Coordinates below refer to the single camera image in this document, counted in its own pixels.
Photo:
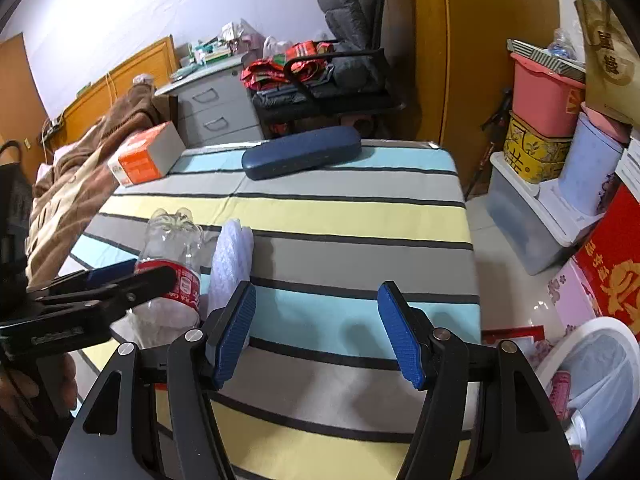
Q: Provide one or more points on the pink round lid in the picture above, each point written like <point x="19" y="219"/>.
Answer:
<point x="607" y="122"/>

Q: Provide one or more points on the clear plastic storage box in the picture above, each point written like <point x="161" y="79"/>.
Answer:
<point x="520" y="220"/>

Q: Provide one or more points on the red flat packet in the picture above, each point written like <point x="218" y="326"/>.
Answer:
<point x="510" y="335"/>

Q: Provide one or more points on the grey padded jacket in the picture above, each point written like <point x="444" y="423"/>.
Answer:
<point x="350" y="15"/>

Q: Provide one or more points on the white bubble wrap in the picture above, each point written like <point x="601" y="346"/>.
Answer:
<point x="230" y="255"/>

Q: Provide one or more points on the striped tablecloth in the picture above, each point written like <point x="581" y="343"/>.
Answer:
<point x="350" y="220"/>

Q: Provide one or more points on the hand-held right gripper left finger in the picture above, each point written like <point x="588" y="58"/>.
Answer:
<point x="235" y="330"/>

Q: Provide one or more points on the brown blanket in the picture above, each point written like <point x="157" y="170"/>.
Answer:
<point x="75" y="185"/>

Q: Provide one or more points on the clear plastic bottle red label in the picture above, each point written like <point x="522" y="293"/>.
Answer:
<point x="170" y="240"/>

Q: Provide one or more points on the person's left hand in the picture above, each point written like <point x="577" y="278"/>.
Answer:
<point x="67" y="382"/>

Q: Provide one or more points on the orange and white carton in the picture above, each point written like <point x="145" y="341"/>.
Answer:
<point x="145" y="157"/>

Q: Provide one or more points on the clear bag of items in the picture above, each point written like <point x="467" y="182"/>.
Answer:
<point x="565" y="42"/>

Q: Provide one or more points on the wooden door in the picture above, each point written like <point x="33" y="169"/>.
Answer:
<point x="20" y="90"/>

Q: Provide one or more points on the black office chair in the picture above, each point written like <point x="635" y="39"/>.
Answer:
<point x="370" y="105"/>

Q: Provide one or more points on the blue glasses case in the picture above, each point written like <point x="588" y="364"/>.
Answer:
<point x="300" y="152"/>

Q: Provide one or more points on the clear plastic bin liner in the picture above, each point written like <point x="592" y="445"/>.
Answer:
<point x="605" y="385"/>

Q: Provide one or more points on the pink storage bin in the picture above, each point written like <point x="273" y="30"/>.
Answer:
<point x="542" y="100"/>

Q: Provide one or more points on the stack of books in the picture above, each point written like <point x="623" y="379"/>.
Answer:
<point x="215" y="50"/>

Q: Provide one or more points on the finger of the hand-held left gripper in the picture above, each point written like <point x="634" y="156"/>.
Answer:
<point x="110" y="274"/>
<point x="150" y="285"/>

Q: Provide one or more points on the wooden headboard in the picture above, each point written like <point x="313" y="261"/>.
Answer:
<point x="130" y="67"/>

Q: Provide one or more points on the red drink can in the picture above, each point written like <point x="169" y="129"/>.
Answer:
<point x="561" y="395"/>

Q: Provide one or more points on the red shopping bags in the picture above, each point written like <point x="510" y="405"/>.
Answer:
<point x="290" y="67"/>

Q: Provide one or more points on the light blue cylinder box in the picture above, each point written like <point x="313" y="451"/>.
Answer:
<point x="587" y="170"/>

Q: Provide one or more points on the white shallow box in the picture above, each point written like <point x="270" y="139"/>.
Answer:
<point x="565" y="210"/>

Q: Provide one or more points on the red gift box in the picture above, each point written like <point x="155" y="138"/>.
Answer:
<point x="615" y="265"/>

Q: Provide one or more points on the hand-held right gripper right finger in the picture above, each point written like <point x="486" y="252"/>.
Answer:
<point x="397" y="330"/>

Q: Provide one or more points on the pink floral box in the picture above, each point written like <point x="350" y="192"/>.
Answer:
<point x="575" y="295"/>

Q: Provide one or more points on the white flat carton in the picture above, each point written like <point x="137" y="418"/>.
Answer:
<point x="631" y="167"/>
<point x="634" y="145"/>

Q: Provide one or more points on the gold paper bag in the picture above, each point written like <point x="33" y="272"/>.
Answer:
<point x="612" y="70"/>

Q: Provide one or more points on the yellow patterned tin box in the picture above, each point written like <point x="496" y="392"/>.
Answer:
<point x="530" y="152"/>

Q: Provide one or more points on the striped flat box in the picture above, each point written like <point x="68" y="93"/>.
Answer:
<point x="545" y="55"/>

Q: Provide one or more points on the white plastic bag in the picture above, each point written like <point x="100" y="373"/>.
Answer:
<point x="277" y="47"/>

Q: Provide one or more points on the grey drawer cabinet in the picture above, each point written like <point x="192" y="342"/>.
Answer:
<point x="215" y="110"/>

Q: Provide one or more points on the white round trash bin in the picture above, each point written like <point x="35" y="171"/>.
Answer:
<point x="590" y="330"/>

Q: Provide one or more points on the wooden wardrobe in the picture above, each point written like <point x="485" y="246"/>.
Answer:
<point x="475" y="60"/>

